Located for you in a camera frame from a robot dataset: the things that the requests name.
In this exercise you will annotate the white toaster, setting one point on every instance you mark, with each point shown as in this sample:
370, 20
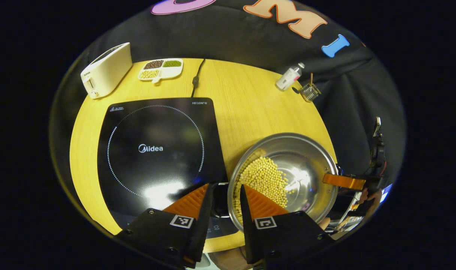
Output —
108, 69

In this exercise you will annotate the clear bottle with pink label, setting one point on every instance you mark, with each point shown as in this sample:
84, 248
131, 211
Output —
287, 78

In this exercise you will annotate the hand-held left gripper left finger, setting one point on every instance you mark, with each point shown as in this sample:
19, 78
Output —
203, 221

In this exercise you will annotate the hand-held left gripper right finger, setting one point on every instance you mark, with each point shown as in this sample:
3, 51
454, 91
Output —
246, 221

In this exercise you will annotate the black induction cooktop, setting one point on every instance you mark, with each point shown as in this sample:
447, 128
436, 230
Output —
156, 123

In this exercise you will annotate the white divided dish with beans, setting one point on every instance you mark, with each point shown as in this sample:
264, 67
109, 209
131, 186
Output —
158, 78

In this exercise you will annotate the pile of yellow soybeans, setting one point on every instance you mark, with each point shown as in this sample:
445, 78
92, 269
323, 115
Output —
263, 178

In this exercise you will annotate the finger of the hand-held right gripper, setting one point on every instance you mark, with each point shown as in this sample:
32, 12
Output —
344, 181

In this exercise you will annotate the wooden stick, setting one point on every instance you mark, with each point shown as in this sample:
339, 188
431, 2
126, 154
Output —
311, 78

